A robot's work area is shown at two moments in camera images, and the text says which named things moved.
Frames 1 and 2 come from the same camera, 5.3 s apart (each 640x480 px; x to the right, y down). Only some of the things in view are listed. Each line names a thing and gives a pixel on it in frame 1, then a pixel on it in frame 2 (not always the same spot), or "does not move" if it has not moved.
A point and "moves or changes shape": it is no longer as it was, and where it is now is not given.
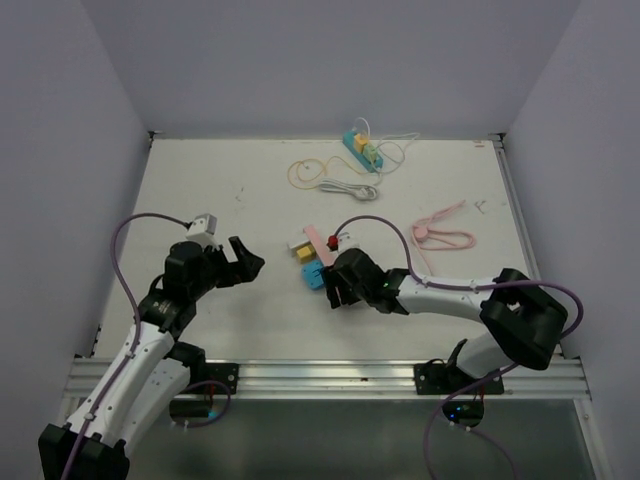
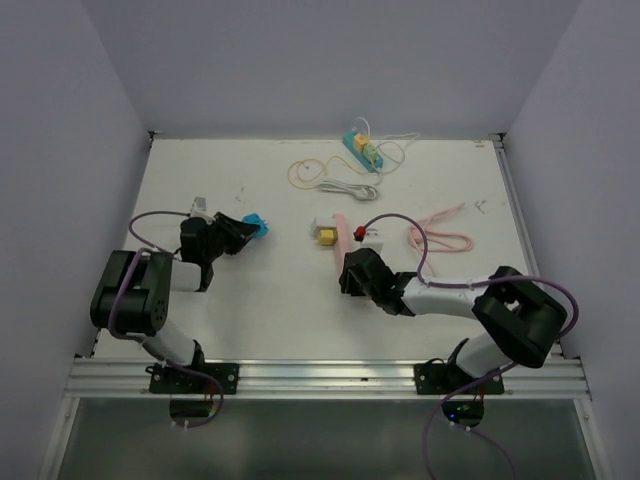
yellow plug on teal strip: x=360 y=142 does not move
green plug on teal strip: x=370 y=151 does not move
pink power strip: x=328 y=257 moves or changes shape
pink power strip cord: x=425 y=237 does not move
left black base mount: x=225 y=373 does not move
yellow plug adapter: x=306 y=254 to x=327 y=236
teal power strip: x=348 y=138 does not move
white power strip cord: x=364 y=192 does not move
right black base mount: x=436 y=377 does not move
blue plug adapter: x=312 y=274 to x=255 y=219
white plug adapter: x=295 y=242 to x=324 y=222
